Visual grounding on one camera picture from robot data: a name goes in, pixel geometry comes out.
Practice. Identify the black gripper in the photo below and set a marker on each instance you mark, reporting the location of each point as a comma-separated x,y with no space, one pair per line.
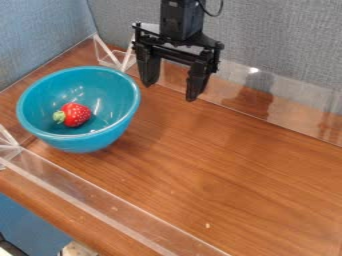
196,51

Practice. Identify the blue bowl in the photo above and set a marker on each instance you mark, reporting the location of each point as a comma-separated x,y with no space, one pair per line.
105,90

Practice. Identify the red toy strawberry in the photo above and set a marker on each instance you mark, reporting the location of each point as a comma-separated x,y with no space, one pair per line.
72,115

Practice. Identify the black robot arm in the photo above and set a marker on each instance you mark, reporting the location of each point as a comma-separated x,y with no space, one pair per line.
181,18

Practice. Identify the clear acrylic back barrier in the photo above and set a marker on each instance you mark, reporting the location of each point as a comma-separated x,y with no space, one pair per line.
292,104

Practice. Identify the clear acrylic barrier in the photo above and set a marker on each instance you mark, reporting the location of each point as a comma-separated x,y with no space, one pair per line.
156,234
292,104

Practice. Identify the clear acrylic front barrier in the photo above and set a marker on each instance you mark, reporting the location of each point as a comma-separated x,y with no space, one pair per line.
156,234

